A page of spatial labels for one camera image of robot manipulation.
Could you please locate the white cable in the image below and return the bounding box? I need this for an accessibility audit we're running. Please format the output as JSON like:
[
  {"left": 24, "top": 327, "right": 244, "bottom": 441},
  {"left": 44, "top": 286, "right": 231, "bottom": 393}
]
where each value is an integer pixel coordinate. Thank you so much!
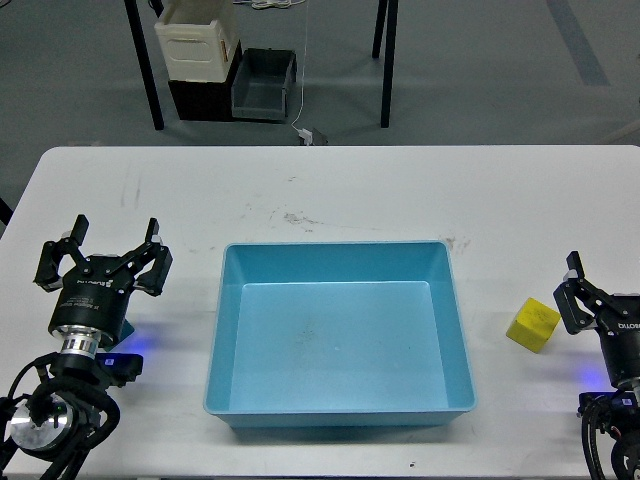
[{"left": 291, "top": 0, "right": 310, "bottom": 134}]

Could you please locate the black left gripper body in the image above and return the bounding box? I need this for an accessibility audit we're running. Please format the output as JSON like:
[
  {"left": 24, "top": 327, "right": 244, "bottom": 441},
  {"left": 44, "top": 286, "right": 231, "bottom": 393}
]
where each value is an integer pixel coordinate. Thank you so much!
[{"left": 48, "top": 255, "right": 133, "bottom": 349}]

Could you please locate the grey storage bin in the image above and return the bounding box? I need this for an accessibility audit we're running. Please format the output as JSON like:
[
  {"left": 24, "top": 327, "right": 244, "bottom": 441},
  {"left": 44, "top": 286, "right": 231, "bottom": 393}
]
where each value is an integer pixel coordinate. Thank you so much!
[{"left": 231, "top": 48, "right": 297, "bottom": 123}]

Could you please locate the light blue plastic box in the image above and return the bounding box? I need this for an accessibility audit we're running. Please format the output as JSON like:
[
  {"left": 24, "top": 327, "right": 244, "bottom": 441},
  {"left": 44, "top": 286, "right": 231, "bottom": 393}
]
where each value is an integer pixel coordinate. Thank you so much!
[{"left": 204, "top": 241, "right": 477, "bottom": 428}]

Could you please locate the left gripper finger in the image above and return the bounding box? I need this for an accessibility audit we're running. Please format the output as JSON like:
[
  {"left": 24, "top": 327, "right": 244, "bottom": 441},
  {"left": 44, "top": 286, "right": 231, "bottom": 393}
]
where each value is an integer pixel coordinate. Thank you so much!
[
  {"left": 108, "top": 218, "right": 173, "bottom": 296},
  {"left": 34, "top": 214, "right": 90, "bottom": 292}
]

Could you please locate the right black table leg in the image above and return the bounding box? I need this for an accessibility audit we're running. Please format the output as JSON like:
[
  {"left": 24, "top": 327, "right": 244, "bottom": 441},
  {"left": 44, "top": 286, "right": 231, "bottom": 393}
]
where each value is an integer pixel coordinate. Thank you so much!
[{"left": 371, "top": 0, "right": 399, "bottom": 128}]

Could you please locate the dark brown box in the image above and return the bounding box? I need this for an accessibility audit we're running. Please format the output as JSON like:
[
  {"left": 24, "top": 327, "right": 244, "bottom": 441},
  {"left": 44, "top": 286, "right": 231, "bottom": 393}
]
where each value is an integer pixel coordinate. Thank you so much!
[{"left": 168, "top": 43, "right": 243, "bottom": 122}]

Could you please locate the left black table leg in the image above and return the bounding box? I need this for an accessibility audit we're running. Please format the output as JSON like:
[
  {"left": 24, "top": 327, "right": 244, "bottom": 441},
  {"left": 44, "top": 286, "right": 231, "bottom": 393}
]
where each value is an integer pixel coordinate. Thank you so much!
[{"left": 124, "top": 0, "right": 164, "bottom": 131}]

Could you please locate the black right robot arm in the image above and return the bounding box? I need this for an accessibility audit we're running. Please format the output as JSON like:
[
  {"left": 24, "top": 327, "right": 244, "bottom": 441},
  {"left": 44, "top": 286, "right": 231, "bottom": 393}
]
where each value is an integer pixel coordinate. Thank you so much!
[{"left": 554, "top": 251, "right": 639, "bottom": 479}]

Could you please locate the green block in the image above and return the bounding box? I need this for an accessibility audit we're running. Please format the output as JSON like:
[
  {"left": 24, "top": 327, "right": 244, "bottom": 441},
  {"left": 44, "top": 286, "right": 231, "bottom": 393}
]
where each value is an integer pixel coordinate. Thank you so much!
[{"left": 120, "top": 319, "right": 135, "bottom": 341}]

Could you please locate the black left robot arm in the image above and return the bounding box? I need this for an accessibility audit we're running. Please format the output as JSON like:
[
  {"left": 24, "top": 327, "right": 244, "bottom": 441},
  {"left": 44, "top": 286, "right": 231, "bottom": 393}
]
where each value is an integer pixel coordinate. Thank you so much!
[{"left": 1, "top": 215, "right": 172, "bottom": 479}]

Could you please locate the yellow block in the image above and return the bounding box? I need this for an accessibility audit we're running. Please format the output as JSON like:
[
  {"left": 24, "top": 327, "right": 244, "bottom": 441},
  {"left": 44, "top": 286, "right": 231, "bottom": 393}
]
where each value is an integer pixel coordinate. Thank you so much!
[{"left": 506, "top": 297, "right": 561, "bottom": 353}]

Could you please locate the cream plastic container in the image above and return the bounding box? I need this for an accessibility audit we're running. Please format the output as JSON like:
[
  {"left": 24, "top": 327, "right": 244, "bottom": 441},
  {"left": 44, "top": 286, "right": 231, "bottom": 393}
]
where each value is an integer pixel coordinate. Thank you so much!
[{"left": 155, "top": 0, "right": 239, "bottom": 83}]

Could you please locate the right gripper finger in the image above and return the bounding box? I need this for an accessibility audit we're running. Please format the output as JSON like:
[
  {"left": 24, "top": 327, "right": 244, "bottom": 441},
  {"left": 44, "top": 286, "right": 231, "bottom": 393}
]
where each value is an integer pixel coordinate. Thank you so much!
[{"left": 553, "top": 251, "right": 618, "bottom": 335}]

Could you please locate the white power adapter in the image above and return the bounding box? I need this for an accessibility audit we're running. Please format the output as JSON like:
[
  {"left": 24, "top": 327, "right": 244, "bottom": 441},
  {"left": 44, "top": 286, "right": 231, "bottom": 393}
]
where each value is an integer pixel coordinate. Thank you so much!
[{"left": 297, "top": 128, "right": 313, "bottom": 146}]

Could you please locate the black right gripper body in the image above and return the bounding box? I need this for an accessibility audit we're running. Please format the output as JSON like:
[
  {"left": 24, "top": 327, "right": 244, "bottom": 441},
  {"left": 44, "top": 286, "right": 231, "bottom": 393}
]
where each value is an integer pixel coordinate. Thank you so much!
[{"left": 597, "top": 295, "right": 639, "bottom": 390}]

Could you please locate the black table leg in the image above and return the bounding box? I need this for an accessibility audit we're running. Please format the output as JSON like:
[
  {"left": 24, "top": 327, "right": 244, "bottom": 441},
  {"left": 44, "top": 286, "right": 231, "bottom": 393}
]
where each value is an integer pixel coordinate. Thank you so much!
[
  {"left": 371, "top": 0, "right": 399, "bottom": 128},
  {"left": 124, "top": 0, "right": 164, "bottom": 131}
]

